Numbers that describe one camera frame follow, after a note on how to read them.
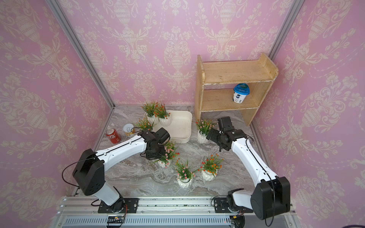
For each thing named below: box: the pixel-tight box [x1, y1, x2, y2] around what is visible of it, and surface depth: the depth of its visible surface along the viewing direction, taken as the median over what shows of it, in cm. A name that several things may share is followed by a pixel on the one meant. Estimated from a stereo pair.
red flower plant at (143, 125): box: [133, 117, 157, 131], surface depth 95 cm
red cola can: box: [105, 127, 122, 144], surface depth 94 cm
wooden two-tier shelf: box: [194, 53, 279, 126], surface depth 83 cm
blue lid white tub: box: [232, 83, 250, 105], surface depth 89 cm
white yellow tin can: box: [123, 123, 135, 137], surface depth 102 cm
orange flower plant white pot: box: [141, 101, 160, 126], surface depth 105 cm
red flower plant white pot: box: [153, 102, 172, 127], surface depth 105 cm
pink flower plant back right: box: [195, 119, 219, 144], surface depth 94 cm
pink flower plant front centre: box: [174, 158, 196, 189], surface depth 77 cm
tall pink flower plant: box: [152, 140, 181, 169], surface depth 79 cm
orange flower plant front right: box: [197, 153, 225, 181], surface depth 79 cm
